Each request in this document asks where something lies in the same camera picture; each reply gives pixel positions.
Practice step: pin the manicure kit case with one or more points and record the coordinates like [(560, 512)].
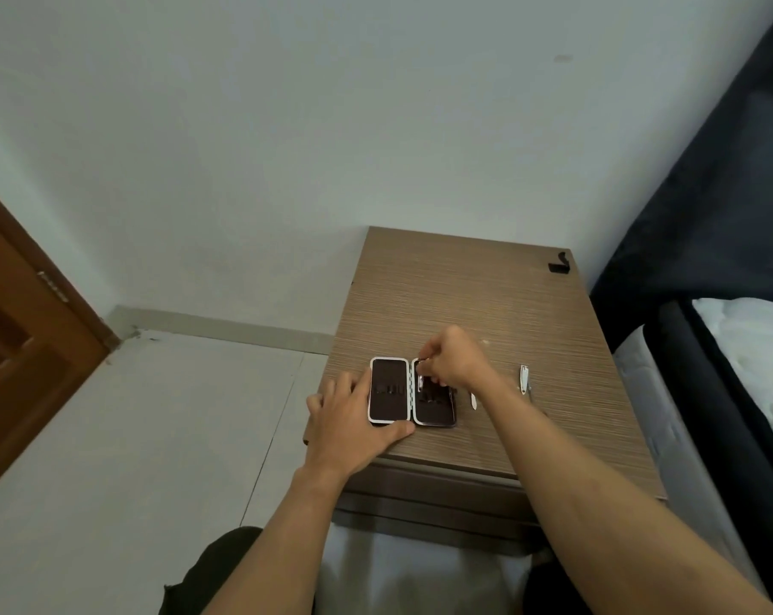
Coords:
[(412, 393)]

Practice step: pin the person's black trousers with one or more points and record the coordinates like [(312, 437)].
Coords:
[(232, 570)]

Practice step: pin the person's left middle finger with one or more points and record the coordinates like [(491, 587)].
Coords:
[(343, 389)]

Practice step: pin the person's left forearm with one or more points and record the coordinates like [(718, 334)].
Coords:
[(277, 544)]

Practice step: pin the person's right forearm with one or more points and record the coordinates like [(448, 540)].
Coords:
[(610, 505)]

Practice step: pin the person's right fingers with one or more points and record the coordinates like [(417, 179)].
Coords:
[(432, 359)]

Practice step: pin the small black clip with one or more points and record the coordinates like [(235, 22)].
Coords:
[(560, 265)]

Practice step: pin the person's left hand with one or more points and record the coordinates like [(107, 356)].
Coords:
[(343, 429)]

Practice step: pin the small silver manicure tool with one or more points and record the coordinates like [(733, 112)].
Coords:
[(419, 368)]

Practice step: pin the wooden bedside table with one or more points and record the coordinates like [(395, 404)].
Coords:
[(489, 377)]

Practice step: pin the silver nail clipper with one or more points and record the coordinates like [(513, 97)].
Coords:
[(524, 379)]

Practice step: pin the dark blue bed headboard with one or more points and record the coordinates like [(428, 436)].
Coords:
[(713, 179)]

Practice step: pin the dark blue bed frame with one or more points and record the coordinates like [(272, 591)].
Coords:
[(707, 441)]

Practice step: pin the brown wooden door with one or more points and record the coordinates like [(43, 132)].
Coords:
[(24, 352)]

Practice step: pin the person's right hand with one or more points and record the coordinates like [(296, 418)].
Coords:
[(455, 359)]

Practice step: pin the metal door hinge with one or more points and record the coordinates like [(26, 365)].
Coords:
[(53, 286)]

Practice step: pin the person's left thumb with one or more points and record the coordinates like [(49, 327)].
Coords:
[(394, 434)]

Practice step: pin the white mattress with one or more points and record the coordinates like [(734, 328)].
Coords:
[(755, 365)]

